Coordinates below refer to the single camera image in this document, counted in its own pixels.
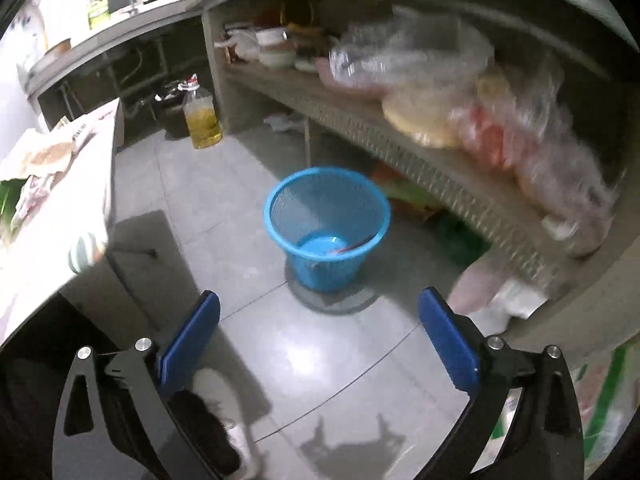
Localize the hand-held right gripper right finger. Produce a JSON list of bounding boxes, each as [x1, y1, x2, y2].
[[417, 286, 586, 480]]

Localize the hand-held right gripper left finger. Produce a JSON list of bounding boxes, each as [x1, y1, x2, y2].
[[52, 289, 236, 480]]

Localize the blue mesh waste basket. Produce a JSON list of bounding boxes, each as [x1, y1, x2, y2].
[[264, 166, 392, 293]]

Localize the white red wrapper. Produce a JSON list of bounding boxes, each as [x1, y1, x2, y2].
[[12, 172, 63, 226]]

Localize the brown paper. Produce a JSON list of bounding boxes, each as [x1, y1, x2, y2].
[[0, 127, 81, 181]]

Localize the printed paper sheet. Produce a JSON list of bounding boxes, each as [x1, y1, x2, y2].
[[52, 112, 98, 148]]

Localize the pink plastic bag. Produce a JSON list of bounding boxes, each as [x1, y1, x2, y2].
[[447, 255, 516, 316]]

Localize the fuzzy white black slipper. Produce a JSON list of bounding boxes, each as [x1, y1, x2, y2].
[[170, 367, 261, 478]]

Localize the red plastic strip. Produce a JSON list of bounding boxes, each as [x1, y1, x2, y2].
[[327, 240, 373, 261]]

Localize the colourful printed sack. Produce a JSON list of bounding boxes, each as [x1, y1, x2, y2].
[[370, 165, 493, 266]]

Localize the green printed sack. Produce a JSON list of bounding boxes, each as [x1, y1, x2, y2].
[[492, 345, 636, 471]]

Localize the pink printed tablecloth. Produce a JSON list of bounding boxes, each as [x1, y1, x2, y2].
[[0, 97, 126, 346]]

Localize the red food bag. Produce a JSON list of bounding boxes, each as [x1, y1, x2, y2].
[[450, 100, 616, 256]]

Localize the cooking oil bottle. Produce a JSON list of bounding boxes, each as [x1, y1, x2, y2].
[[181, 74, 223, 150]]

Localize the bag of yellow flatbread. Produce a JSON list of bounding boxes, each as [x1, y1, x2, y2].
[[382, 72, 511, 148]]

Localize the black bin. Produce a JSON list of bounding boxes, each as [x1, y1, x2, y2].
[[152, 80, 193, 138]]

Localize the white cloth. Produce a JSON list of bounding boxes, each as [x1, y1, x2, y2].
[[262, 112, 306, 133]]

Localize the sink drain pipe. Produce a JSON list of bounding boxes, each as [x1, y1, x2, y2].
[[112, 35, 166, 116]]

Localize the pink basin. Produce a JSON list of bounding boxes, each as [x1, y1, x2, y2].
[[315, 57, 391, 98]]

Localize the clear plastic bag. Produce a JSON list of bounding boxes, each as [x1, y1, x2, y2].
[[327, 5, 496, 101]]

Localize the white knotted plastic bag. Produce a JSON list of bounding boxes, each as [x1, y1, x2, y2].
[[215, 29, 261, 63]]

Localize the stack of white bowls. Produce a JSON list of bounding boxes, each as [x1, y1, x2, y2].
[[255, 27, 298, 70]]

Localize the yellow oil bottle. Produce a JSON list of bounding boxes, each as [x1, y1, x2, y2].
[[87, 0, 111, 30]]

